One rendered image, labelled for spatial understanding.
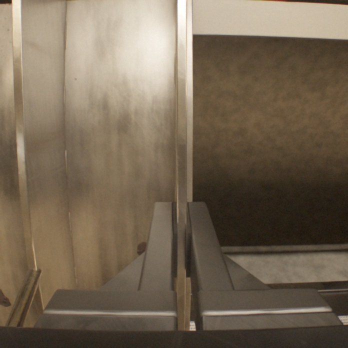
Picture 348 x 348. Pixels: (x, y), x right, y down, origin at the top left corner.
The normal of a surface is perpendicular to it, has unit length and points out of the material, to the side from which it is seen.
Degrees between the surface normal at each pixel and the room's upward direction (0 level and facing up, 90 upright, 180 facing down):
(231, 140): 4
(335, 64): 38
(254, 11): 0
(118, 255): 4
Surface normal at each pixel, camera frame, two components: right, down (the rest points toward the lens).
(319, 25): 0.00, 0.26
